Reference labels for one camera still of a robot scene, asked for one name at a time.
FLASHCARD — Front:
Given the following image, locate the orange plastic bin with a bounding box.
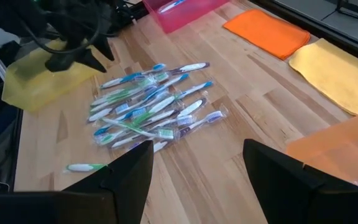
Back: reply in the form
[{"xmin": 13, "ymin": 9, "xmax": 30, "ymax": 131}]
[{"xmin": 286, "ymin": 108, "xmax": 358, "ymax": 191}]

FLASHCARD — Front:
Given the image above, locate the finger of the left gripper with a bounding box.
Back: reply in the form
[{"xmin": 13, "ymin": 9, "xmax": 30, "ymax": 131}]
[
  {"xmin": 44, "ymin": 49, "xmax": 108, "ymax": 74},
  {"xmin": 93, "ymin": 35, "xmax": 116, "ymax": 62}
]

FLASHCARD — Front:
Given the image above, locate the blue white toothbrush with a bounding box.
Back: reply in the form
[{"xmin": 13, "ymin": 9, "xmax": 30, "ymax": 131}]
[
  {"xmin": 114, "ymin": 88, "xmax": 158, "ymax": 115},
  {"xmin": 99, "ymin": 63, "xmax": 167, "ymax": 90},
  {"xmin": 93, "ymin": 107, "xmax": 138, "ymax": 138},
  {"xmin": 152, "ymin": 72, "xmax": 191, "ymax": 96},
  {"xmin": 174, "ymin": 80, "xmax": 214, "ymax": 101},
  {"xmin": 157, "ymin": 0, "xmax": 188, "ymax": 15},
  {"xmin": 131, "ymin": 106, "xmax": 149, "ymax": 118}
]

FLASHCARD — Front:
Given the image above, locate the pink plastic bin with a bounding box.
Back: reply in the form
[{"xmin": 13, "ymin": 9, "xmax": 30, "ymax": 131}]
[{"xmin": 141, "ymin": 0, "xmax": 229, "ymax": 34}]

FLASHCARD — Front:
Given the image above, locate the yellow plastic bin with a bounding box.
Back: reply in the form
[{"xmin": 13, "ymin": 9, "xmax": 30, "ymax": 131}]
[{"xmin": 1, "ymin": 39, "xmax": 105, "ymax": 113}]

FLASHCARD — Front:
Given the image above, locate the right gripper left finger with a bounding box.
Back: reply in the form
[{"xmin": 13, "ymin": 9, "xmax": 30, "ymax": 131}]
[{"xmin": 0, "ymin": 139, "xmax": 154, "ymax": 224}]

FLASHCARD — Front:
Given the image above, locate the black aluminium table frame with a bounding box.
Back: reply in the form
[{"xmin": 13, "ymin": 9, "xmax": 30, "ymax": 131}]
[{"xmin": 249, "ymin": 0, "xmax": 358, "ymax": 68}]

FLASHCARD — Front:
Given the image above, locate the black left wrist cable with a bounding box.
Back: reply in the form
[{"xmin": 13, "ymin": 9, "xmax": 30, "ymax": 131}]
[{"xmin": 20, "ymin": 11, "xmax": 101, "ymax": 56}]

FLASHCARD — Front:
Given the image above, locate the orange tray lid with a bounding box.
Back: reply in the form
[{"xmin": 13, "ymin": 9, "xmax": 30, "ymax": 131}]
[{"xmin": 223, "ymin": 8, "xmax": 311, "ymax": 61}]

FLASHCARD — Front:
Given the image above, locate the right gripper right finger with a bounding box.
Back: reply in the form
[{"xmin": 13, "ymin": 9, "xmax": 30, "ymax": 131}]
[{"xmin": 242, "ymin": 138, "xmax": 358, "ymax": 224}]

